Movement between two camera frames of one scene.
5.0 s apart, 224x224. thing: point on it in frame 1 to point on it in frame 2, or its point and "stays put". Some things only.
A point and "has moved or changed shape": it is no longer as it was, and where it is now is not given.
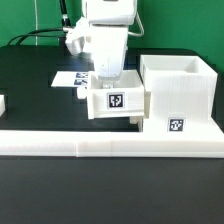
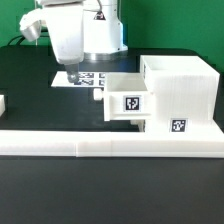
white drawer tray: x=125 y=98 has moved or changed shape
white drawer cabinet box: x=182 y=94 stays put
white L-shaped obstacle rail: x=111 y=143 stays put
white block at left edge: x=2 y=104 stays put
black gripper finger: x=107 y=84 to x=72 y=72
